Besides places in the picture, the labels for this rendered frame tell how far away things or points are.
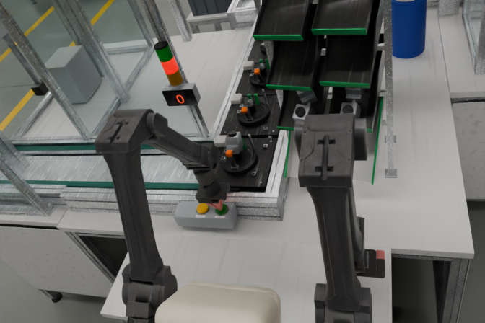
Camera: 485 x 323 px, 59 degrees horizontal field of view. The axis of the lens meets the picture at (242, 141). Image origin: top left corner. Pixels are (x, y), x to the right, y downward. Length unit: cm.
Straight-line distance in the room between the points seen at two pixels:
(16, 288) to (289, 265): 209
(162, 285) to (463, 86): 143
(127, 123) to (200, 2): 260
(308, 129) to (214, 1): 277
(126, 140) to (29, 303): 225
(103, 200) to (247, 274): 65
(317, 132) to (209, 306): 36
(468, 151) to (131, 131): 164
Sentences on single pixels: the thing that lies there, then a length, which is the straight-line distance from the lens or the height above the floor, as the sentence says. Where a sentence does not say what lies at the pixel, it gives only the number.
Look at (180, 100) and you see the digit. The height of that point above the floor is 120.
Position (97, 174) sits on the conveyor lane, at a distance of 192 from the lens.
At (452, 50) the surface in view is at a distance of 216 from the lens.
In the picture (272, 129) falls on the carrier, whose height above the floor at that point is 97.
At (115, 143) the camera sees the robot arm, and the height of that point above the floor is 158.
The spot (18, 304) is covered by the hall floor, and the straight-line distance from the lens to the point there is 306.
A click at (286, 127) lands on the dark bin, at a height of 121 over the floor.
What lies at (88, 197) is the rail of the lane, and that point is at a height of 96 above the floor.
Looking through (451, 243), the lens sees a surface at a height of 86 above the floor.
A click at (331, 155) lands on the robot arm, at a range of 64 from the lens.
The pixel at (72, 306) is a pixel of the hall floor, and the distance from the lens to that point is 282.
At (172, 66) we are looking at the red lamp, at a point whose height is 134.
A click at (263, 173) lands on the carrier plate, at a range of 152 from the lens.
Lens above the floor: 207
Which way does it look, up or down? 42 degrees down
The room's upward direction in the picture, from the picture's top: 19 degrees counter-clockwise
